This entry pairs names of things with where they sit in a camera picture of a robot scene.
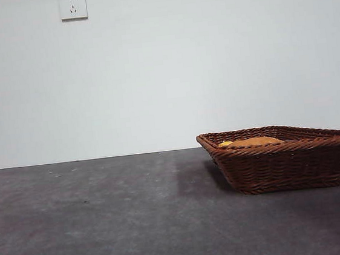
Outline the brown potato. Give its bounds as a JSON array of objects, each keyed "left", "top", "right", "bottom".
[{"left": 227, "top": 133, "right": 285, "bottom": 150}]

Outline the brown wicker basket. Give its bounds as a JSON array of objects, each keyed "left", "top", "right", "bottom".
[{"left": 195, "top": 118, "right": 340, "bottom": 201}]

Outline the white wall socket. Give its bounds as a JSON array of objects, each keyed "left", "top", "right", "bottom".
[{"left": 59, "top": 0, "right": 88, "bottom": 22}]

